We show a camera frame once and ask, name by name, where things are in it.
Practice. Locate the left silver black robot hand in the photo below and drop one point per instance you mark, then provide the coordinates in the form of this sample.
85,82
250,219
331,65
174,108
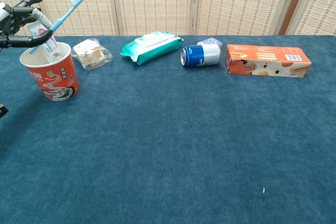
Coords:
21,41

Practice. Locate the white floral toothpaste tube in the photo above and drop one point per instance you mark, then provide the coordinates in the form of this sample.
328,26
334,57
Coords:
50,47

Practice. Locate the light blue toothbrush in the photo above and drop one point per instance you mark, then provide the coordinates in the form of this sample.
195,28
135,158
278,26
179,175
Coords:
65,15

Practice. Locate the red noodle paper cup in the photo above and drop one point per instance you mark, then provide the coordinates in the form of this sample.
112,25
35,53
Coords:
57,79

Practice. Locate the snack in clear wrapper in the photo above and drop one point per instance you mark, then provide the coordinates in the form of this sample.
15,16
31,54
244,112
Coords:
92,56

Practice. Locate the teal wet wipes pack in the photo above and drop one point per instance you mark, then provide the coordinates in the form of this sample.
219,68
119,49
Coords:
155,48

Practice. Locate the beige bamboo folding screen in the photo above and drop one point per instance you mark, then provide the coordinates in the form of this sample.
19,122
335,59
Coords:
320,6
155,3

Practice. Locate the blue white drink can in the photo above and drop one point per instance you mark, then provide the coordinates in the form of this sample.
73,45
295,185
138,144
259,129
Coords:
202,54

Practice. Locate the small purple tissue pack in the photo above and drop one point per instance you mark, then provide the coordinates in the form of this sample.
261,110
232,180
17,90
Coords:
210,41

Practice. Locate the blue felt table mat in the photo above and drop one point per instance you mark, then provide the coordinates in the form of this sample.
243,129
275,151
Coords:
210,142

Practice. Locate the orange biscuit box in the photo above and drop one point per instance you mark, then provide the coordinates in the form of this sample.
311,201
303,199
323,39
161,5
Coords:
262,58

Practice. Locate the brown wooden post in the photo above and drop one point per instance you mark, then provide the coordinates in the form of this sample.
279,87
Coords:
294,9

